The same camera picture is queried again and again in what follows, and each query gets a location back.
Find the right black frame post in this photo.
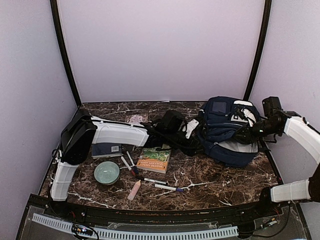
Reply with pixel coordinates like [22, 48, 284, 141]
[243, 0, 272, 101]

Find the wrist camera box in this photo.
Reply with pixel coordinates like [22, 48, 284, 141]
[161, 110, 185, 132]
[262, 96, 282, 118]

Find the navy blue student backpack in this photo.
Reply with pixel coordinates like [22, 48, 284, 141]
[197, 96, 261, 168]

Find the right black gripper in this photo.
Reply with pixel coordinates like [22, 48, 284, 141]
[233, 118, 280, 144]

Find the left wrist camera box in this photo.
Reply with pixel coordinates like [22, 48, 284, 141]
[161, 110, 185, 132]

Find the left black frame post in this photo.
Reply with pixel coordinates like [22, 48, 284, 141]
[49, 0, 82, 108]

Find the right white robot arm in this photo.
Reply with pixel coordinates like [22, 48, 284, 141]
[233, 106, 320, 217]

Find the black frame post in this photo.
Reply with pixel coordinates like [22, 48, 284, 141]
[243, 0, 272, 101]
[49, 0, 82, 108]

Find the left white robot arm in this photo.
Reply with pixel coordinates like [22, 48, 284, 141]
[49, 110, 202, 218]

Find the pink pencil-shaped eraser tube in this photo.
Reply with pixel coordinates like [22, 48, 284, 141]
[127, 180, 141, 201]

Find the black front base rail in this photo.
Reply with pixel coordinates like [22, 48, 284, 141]
[26, 194, 290, 225]

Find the purple capped white marker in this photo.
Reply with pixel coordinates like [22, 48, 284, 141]
[154, 184, 184, 192]

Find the black capped white marker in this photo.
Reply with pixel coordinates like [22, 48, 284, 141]
[135, 175, 168, 186]

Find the red capped white marker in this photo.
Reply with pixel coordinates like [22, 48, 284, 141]
[120, 156, 136, 176]

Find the orange treehouse paperback book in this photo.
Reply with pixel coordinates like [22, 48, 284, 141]
[136, 144, 172, 174]

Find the dark blue hardcover book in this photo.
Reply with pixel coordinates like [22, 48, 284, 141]
[91, 143, 123, 159]

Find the small green circuit board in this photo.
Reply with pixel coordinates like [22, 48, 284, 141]
[71, 224, 94, 237]

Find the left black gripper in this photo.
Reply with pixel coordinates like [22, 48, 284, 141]
[165, 131, 207, 157]

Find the blue capped white marker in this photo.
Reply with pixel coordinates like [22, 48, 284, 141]
[126, 151, 139, 175]

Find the near celadon green bowl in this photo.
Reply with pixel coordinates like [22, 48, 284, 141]
[94, 161, 120, 186]

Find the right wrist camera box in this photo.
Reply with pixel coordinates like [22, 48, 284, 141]
[262, 96, 282, 118]

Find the white slotted cable duct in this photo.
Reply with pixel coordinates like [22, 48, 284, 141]
[31, 213, 239, 240]

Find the pink Shakespeare story book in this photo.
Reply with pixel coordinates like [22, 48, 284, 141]
[125, 114, 148, 124]

